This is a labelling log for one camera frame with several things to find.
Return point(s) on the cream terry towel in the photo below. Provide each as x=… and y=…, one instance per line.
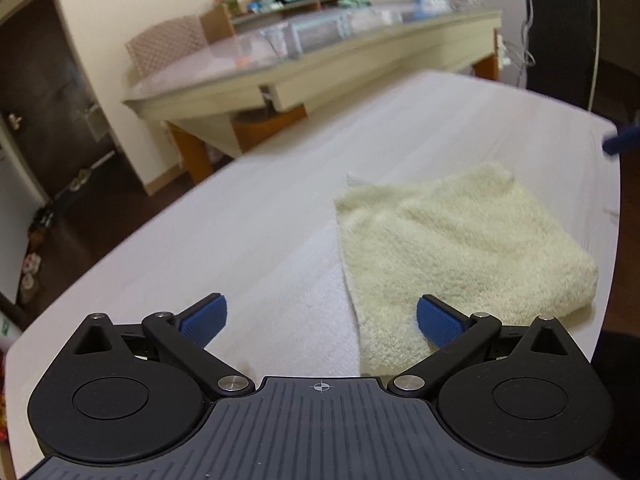
x=450, y=250

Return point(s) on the beige slipper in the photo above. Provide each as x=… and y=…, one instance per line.
x=86, y=175
x=76, y=184

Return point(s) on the large dark object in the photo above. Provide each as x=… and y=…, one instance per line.
x=560, y=30

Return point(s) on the orange lid jar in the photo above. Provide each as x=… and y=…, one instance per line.
x=226, y=2

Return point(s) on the clear plastic container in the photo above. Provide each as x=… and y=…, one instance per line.
x=281, y=42

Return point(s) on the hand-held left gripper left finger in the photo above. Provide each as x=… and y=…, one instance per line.
x=205, y=317

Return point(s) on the white pink sandal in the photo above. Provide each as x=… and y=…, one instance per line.
x=32, y=265
x=30, y=289

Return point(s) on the white power strip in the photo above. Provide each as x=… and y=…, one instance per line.
x=502, y=52

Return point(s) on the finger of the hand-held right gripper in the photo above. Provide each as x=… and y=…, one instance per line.
x=622, y=141

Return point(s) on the black white sneaker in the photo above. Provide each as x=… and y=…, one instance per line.
x=45, y=216

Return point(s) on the white grey cabinet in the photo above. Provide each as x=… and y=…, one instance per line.
x=20, y=220

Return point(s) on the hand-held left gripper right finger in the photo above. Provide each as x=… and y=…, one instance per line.
x=440, y=317

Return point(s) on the wooden stool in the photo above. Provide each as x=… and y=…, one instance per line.
x=270, y=127

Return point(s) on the brown shoe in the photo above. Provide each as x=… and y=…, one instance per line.
x=36, y=237

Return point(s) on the dark wooden door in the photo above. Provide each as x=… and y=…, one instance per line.
x=50, y=85

